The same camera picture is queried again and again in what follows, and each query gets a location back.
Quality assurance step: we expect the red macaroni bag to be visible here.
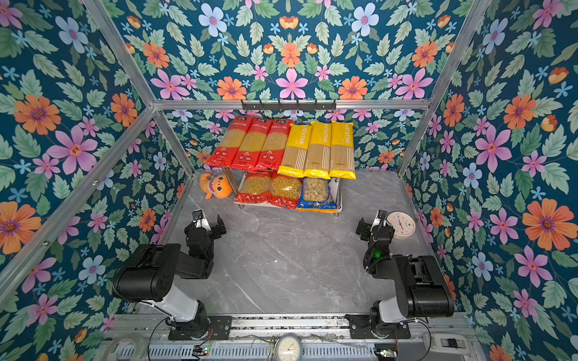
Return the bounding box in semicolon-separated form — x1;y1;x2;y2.
235;174;272;204
268;174;303;209

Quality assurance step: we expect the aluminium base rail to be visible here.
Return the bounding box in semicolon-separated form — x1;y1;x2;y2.
96;313;487;360

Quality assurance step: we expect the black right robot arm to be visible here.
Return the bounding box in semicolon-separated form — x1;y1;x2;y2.
355;210;455;338

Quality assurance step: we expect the yellow spaghetti box hidden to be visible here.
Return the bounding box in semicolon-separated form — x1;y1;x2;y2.
329;122;357;180

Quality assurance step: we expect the round white clock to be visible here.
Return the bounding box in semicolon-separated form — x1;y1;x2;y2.
387;211;416;240

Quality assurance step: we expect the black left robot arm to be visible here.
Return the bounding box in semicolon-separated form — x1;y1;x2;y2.
113;209;227;323

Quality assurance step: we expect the round gauge front rail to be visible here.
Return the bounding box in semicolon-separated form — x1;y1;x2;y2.
274;334;303;361

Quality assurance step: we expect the red spaghetti bag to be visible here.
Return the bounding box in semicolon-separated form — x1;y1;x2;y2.
230;118;273;171
253;119;294;172
208;116;255;168

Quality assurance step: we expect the yellow spaghetti box front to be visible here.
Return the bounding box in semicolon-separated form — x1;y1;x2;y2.
304;122;332;180

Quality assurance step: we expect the black hook rail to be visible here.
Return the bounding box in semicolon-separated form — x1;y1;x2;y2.
241;100;337;111

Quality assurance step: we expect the orange plush toy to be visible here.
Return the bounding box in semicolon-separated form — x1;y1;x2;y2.
199;174;233;199

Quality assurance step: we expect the red macaroni bag front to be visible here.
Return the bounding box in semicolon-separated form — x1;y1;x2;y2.
235;174;272;204

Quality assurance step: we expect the yellow spaghetti box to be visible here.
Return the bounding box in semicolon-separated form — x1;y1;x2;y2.
304;122;332;180
278;124;312;178

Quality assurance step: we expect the yellow spaghetti box back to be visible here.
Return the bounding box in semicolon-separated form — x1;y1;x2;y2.
278;124;312;178

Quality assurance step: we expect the blue pasta bag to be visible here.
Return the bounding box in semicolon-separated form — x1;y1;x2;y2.
297;177;339;214

